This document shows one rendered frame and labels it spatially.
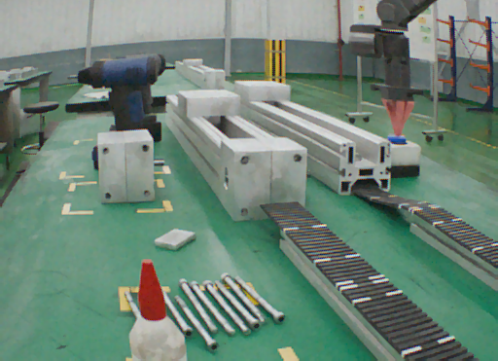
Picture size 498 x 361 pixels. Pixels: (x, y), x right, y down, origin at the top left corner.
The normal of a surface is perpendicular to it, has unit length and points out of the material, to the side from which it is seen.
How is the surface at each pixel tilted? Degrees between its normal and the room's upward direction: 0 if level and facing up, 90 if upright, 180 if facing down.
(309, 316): 0
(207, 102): 90
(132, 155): 90
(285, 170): 90
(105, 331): 0
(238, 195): 90
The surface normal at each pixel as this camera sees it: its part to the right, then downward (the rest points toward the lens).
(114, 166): 0.28, 0.23
